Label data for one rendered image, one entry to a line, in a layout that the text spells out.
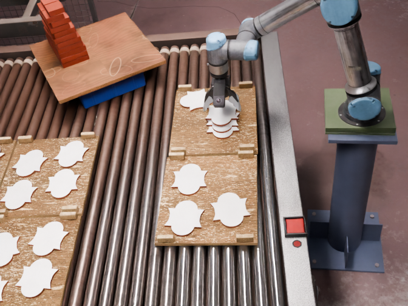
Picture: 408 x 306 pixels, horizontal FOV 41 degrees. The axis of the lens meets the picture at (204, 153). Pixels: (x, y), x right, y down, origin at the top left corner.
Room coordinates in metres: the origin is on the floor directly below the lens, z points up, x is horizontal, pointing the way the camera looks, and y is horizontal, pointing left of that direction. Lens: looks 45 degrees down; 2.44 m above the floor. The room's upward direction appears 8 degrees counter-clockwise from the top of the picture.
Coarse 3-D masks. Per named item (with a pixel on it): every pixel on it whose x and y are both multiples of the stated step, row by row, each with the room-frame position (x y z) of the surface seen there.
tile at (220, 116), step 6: (228, 102) 1.74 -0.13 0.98; (210, 108) 1.72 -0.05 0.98; (216, 108) 1.71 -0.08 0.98; (222, 108) 1.71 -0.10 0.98; (228, 108) 1.70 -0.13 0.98; (234, 108) 1.69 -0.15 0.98; (210, 114) 1.68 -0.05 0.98; (216, 114) 1.67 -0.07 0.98; (222, 114) 1.67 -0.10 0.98; (228, 114) 1.66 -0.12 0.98; (234, 114) 1.66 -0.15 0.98; (216, 120) 1.64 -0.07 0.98; (222, 120) 1.63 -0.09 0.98; (228, 120) 1.63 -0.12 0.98
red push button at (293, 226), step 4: (288, 220) 1.13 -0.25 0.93; (292, 220) 1.12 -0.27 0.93; (296, 220) 1.12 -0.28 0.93; (300, 220) 1.12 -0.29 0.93; (288, 224) 1.11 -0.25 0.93; (292, 224) 1.11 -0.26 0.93; (296, 224) 1.11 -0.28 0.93; (300, 224) 1.10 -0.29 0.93; (288, 228) 1.09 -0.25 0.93; (292, 228) 1.09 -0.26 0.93; (296, 228) 1.09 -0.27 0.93; (300, 228) 1.09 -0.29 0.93; (288, 232) 1.08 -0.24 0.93; (292, 232) 1.08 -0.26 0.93; (296, 232) 1.07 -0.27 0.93; (300, 232) 1.07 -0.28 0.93; (304, 232) 1.07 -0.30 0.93
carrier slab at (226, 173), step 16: (176, 160) 1.48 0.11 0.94; (192, 160) 1.47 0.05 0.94; (208, 160) 1.46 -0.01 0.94; (224, 160) 1.45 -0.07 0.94; (240, 160) 1.43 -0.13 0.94; (256, 160) 1.42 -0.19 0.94; (208, 176) 1.38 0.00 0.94; (224, 176) 1.37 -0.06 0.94; (240, 176) 1.35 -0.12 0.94; (256, 176) 1.34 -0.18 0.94; (176, 192) 1.32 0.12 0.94; (208, 192) 1.30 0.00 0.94; (224, 192) 1.29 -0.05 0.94; (240, 192) 1.27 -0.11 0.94; (256, 192) 1.26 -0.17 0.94; (160, 208) 1.25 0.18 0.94; (208, 208) 1.22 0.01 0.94; (256, 208) 1.19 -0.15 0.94; (160, 224) 1.18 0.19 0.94; (208, 224) 1.15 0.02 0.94; (256, 224) 1.12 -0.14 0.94; (176, 240) 1.10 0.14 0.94; (192, 240) 1.09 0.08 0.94; (208, 240) 1.09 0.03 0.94; (224, 240) 1.08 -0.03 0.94; (256, 240) 1.06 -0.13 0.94
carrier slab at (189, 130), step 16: (176, 96) 1.88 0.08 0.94; (240, 96) 1.81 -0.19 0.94; (176, 112) 1.77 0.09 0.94; (192, 112) 1.75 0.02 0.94; (208, 112) 1.74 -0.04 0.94; (240, 112) 1.71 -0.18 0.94; (176, 128) 1.67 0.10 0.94; (192, 128) 1.65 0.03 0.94; (208, 128) 1.64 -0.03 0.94; (240, 128) 1.61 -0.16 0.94; (256, 128) 1.60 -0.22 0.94; (176, 144) 1.57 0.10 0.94; (192, 144) 1.56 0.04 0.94; (208, 144) 1.54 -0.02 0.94; (224, 144) 1.53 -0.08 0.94; (256, 144) 1.51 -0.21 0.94
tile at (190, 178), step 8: (184, 168) 1.43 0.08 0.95; (192, 168) 1.42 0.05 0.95; (176, 176) 1.39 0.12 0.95; (184, 176) 1.39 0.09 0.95; (192, 176) 1.38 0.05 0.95; (200, 176) 1.37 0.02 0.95; (176, 184) 1.35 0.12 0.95; (184, 184) 1.35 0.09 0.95; (192, 184) 1.34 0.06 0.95; (200, 184) 1.33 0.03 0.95; (184, 192) 1.30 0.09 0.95; (192, 192) 1.30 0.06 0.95
